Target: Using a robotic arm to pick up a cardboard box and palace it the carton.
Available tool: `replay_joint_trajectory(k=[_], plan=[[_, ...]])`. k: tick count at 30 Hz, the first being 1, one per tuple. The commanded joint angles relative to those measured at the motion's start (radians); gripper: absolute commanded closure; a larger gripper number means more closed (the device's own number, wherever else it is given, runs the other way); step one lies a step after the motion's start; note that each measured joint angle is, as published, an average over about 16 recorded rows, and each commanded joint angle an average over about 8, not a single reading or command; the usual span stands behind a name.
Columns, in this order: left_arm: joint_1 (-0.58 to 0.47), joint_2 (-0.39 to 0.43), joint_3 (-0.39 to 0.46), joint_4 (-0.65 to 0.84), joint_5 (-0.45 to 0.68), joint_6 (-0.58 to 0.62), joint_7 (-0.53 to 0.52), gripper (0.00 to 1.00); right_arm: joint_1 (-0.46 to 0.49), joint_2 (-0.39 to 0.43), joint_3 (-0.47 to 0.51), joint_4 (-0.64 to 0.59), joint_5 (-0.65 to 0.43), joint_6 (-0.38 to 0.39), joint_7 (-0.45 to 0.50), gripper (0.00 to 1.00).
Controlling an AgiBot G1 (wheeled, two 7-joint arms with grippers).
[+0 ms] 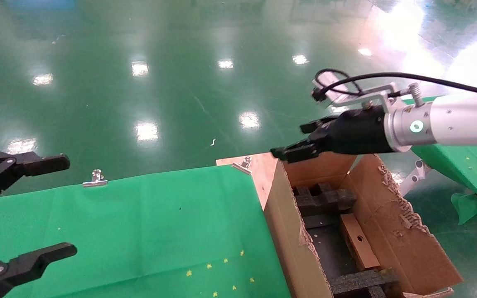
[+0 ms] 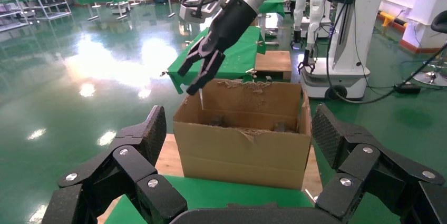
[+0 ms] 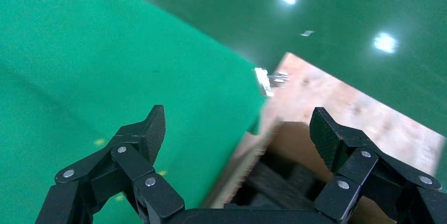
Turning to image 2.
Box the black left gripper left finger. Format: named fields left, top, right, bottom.
left=42, top=105, right=188, bottom=224

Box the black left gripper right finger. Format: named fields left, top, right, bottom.
left=310, top=103, right=447, bottom=224

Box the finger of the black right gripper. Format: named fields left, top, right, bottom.
left=186, top=49, right=226, bottom=96
left=177, top=35, right=210, bottom=77

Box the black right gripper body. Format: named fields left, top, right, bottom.
left=200, top=0, right=259, bottom=55

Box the black background robot gripper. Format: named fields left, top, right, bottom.
left=297, top=49, right=317, bottom=75
left=290, top=30, right=304, bottom=49

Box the large open brown carton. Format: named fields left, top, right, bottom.
left=172, top=78, right=313, bottom=191

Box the low wooden platform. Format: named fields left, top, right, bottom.
left=254, top=50, right=293, bottom=81

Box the light wooden board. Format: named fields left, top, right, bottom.
left=98, top=133, right=324, bottom=224

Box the white wheeled robot body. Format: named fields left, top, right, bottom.
left=299, top=0, right=395, bottom=102

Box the yellow floor barrier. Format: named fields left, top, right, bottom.
left=378, top=11, right=408, bottom=30

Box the black power brick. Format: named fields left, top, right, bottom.
left=394, top=82, right=422, bottom=95

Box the black stool with chrome base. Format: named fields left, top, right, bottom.
left=412, top=9, right=447, bottom=87

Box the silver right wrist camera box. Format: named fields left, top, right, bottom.
left=179, top=1, right=210, bottom=24

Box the black floor cable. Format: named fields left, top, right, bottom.
left=325, top=0, right=447, bottom=105

